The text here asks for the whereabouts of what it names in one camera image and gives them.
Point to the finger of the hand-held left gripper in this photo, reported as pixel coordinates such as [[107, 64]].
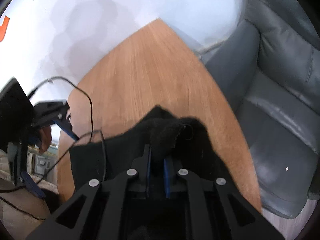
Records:
[[33, 188], [66, 128]]

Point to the grey leather armchair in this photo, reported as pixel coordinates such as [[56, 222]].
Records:
[[275, 105]]

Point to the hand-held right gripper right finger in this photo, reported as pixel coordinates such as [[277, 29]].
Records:
[[167, 180]]

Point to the person's left hand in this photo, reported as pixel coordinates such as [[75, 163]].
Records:
[[45, 137]]

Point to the black fleece jacket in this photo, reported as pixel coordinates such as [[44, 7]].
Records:
[[170, 130]]

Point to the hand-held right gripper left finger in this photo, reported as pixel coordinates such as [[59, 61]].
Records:
[[148, 175]]

